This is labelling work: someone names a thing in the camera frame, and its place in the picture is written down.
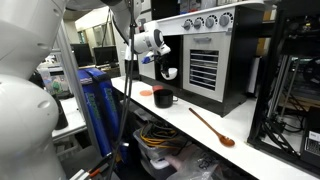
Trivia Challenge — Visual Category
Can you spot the clear plastic storage bin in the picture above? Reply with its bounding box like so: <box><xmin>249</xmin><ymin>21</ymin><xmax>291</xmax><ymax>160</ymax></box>
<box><xmin>133</xmin><ymin>128</ymin><xmax>188</xmax><ymax>162</ymax></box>

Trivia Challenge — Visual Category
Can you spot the blue bag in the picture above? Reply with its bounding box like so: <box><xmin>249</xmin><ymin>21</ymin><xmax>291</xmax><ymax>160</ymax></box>
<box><xmin>77</xmin><ymin>69</ymin><xmax>113</xmax><ymax>158</ymax></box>
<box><xmin>85</xmin><ymin>67</ymin><xmax>130</xmax><ymax>164</ymax></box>

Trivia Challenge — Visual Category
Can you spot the aluminium extrusion frame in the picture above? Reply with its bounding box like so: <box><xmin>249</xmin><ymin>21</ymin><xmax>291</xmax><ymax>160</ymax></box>
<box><xmin>54</xmin><ymin>29</ymin><xmax>102</xmax><ymax>155</ymax></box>

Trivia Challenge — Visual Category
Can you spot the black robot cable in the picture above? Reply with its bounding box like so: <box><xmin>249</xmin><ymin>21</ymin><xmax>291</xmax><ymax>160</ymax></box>
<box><xmin>105</xmin><ymin>0</ymin><xmax>138</xmax><ymax>180</ymax></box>

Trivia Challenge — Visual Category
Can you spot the orange handled tool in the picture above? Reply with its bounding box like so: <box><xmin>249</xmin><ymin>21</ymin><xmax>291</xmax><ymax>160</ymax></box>
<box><xmin>69</xmin><ymin>153</ymin><xmax>116</xmax><ymax>180</ymax></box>

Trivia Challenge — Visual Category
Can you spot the grey toy stove knob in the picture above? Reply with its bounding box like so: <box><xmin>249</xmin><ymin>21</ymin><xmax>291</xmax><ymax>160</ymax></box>
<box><xmin>193</xmin><ymin>17</ymin><xmax>205</xmax><ymax>30</ymax></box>
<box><xmin>204</xmin><ymin>15</ymin><xmax>217</xmax><ymax>29</ymax></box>
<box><xmin>217</xmin><ymin>11</ymin><xmax>235</xmax><ymax>29</ymax></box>
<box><xmin>182</xmin><ymin>18</ymin><xmax>194</xmax><ymax>31</ymax></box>

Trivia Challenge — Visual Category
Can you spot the black cup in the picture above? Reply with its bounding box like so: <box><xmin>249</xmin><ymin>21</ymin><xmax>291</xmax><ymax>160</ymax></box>
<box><xmin>153</xmin><ymin>88</ymin><xmax>179</xmax><ymax>109</ymax></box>

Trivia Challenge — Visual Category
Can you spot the clear plastic bag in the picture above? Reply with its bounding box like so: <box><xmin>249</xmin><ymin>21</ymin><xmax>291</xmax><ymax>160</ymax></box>
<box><xmin>166</xmin><ymin>148</ymin><xmax>222</xmax><ymax>180</ymax></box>

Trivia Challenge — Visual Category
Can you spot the small white bowl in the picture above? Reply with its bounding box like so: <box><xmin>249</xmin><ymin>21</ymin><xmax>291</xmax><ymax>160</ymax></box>
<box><xmin>160</xmin><ymin>67</ymin><xmax>178</xmax><ymax>81</ymax></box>

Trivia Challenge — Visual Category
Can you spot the white and black appliance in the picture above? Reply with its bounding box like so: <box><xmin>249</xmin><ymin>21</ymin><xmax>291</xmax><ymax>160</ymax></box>
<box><xmin>124</xmin><ymin>49</ymin><xmax>141</xmax><ymax>81</ymax></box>

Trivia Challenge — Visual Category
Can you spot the wooden spoon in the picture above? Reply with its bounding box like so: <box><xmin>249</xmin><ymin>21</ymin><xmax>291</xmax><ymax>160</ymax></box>
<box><xmin>188</xmin><ymin>107</ymin><xmax>236</xmax><ymax>148</ymax></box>

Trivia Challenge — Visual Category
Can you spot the clear plastic container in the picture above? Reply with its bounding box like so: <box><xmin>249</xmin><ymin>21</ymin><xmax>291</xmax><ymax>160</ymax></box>
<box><xmin>37</xmin><ymin>66</ymin><xmax>71</xmax><ymax>98</ymax></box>

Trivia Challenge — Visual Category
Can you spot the white plastic container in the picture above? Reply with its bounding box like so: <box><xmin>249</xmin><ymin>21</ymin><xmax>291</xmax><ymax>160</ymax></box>
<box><xmin>139</xmin><ymin>156</ymin><xmax>178</xmax><ymax>180</ymax></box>

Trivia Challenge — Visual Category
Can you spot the black computer monitor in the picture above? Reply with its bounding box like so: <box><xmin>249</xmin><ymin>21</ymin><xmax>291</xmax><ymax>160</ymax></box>
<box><xmin>70</xmin><ymin>43</ymin><xmax>95</xmax><ymax>68</ymax></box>
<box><xmin>93</xmin><ymin>45</ymin><xmax>120</xmax><ymax>67</ymax></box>

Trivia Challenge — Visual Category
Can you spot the orange plastic cup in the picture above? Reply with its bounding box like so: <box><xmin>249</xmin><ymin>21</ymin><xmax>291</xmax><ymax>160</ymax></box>
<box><xmin>152</xmin><ymin>84</ymin><xmax>165</xmax><ymax>93</ymax></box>

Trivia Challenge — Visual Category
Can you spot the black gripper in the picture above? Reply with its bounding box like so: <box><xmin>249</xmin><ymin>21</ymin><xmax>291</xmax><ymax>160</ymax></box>
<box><xmin>155</xmin><ymin>53</ymin><xmax>172</xmax><ymax>78</ymax></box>

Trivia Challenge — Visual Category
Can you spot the black plastic crate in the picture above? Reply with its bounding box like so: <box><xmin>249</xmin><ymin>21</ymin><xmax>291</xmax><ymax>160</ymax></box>
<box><xmin>29</xmin><ymin>69</ymin><xmax>46</xmax><ymax>89</ymax></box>

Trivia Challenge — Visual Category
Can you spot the black metal frame rack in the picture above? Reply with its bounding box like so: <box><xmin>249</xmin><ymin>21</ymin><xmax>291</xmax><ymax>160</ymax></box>
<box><xmin>247</xmin><ymin>0</ymin><xmax>320</xmax><ymax>178</ymax></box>

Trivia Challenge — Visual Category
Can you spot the white toy play kitchen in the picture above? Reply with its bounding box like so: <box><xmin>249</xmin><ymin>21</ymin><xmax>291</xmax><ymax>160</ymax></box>
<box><xmin>131</xmin><ymin>0</ymin><xmax>268</xmax><ymax>118</ymax></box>

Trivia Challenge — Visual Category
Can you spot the black bottle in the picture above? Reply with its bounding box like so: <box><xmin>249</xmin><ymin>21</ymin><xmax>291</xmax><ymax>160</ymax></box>
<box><xmin>51</xmin><ymin>93</ymin><xmax>70</xmax><ymax>131</ymax></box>

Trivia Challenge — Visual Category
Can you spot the yellow cable bundle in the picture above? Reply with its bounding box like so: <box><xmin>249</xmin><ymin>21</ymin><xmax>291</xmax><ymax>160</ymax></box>
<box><xmin>139</xmin><ymin>120</ymin><xmax>184</xmax><ymax>150</ymax></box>

